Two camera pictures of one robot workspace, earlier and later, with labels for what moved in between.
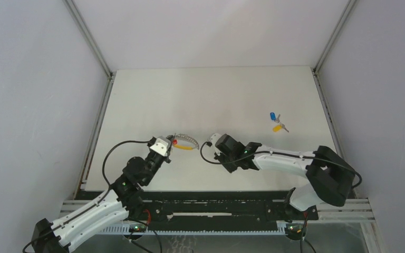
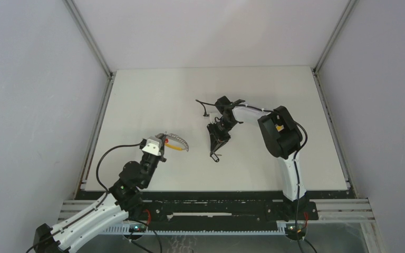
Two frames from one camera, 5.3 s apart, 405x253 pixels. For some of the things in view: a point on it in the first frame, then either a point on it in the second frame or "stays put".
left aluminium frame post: [111, 76] stays put
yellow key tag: [277, 128] stays put
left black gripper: [166, 159] stays put
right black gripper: [220, 156] -> [218, 139]
